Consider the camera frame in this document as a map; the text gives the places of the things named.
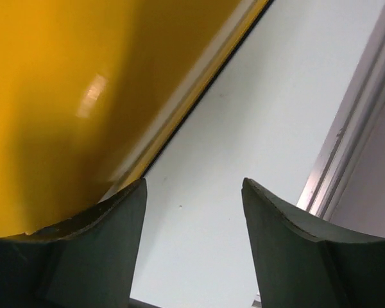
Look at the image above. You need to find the yellow Pikachu hard-shell suitcase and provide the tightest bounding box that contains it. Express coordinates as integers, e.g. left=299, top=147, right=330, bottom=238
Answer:
left=0, top=1, right=267, bottom=237

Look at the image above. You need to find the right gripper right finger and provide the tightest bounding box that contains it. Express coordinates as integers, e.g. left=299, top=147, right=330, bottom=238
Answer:
left=241, top=178, right=385, bottom=307

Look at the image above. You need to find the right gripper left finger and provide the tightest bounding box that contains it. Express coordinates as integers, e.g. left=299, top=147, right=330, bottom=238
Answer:
left=12, top=178, right=147, bottom=307

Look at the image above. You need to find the aluminium frame rail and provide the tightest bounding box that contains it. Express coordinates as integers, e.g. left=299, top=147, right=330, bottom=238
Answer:
left=297, top=5, right=385, bottom=220

